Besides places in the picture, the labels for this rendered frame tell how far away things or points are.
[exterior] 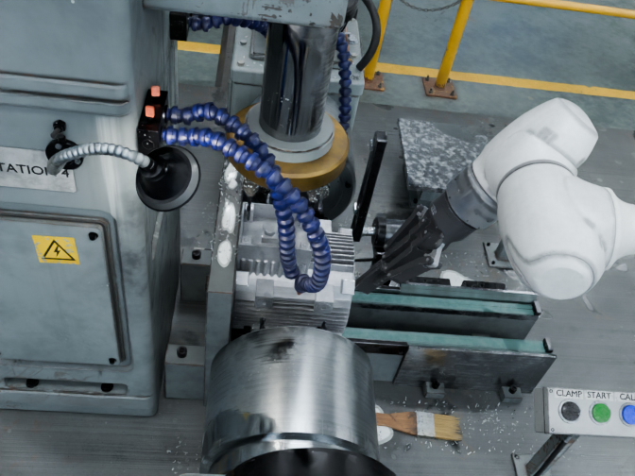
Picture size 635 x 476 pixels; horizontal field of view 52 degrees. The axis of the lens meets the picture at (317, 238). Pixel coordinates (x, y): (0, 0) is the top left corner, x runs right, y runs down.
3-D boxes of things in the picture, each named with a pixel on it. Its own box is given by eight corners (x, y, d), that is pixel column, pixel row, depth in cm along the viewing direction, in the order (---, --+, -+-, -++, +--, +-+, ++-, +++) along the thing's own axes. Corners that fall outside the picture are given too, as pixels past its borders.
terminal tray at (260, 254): (235, 275, 109) (237, 246, 104) (240, 229, 117) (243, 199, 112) (306, 280, 111) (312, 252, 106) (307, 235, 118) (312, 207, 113)
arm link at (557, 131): (464, 144, 96) (472, 199, 87) (549, 70, 88) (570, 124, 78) (513, 181, 100) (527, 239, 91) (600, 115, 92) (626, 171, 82)
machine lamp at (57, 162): (20, 235, 67) (-6, 139, 58) (49, 163, 75) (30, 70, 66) (197, 249, 69) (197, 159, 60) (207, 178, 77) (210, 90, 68)
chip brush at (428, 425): (356, 429, 123) (356, 427, 122) (356, 405, 127) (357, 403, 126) (462, 442, 124) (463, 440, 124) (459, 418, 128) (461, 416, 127)
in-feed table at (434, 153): (398, 220, 164) (409, 185, 156) (388, 151, 183) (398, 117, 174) (489, 229, 167) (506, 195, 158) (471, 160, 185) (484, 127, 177)
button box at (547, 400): (533, 433, 105) (549, 433, 100) (532, 387, 107) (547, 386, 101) (633, 438, 107) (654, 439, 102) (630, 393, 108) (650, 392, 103)
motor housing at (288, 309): (230, 347, 118) (234, 280, 104) (237, 267, 131) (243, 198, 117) (339, 355, 120) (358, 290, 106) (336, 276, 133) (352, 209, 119)
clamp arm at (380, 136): (347, 241, 129) (372, 140, 111) (346, 230, 131) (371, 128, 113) (364, 243, 130) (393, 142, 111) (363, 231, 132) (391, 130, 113)
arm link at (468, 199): (477, 192, 89) (446, 216, 93) (521, 220, 94) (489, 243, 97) (466, 150, 96) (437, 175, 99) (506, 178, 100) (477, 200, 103)
